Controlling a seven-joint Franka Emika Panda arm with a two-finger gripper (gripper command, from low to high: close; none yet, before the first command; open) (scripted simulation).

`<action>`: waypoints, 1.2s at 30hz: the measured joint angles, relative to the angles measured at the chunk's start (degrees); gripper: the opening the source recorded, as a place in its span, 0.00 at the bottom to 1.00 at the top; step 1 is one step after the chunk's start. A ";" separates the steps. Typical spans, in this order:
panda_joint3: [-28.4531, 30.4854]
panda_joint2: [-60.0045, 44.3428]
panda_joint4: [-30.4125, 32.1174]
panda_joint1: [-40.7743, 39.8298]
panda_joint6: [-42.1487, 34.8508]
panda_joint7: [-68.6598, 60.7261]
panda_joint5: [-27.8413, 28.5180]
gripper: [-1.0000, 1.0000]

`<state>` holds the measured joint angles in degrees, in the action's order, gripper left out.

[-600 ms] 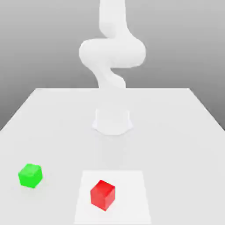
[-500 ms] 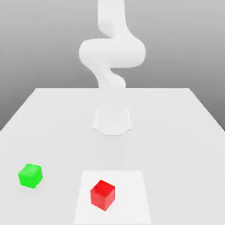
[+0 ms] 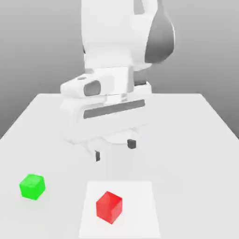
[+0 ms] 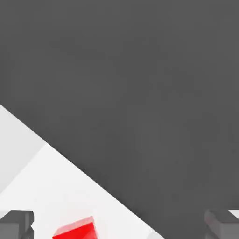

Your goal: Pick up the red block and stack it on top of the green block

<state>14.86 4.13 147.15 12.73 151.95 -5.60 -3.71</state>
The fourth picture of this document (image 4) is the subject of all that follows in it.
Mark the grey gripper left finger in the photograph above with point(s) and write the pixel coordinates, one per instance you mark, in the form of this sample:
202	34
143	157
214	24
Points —
15	225

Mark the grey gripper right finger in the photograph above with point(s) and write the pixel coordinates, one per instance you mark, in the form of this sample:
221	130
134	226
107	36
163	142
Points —
224	226

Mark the small red cube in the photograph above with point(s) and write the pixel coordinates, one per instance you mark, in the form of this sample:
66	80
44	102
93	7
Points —
76	230

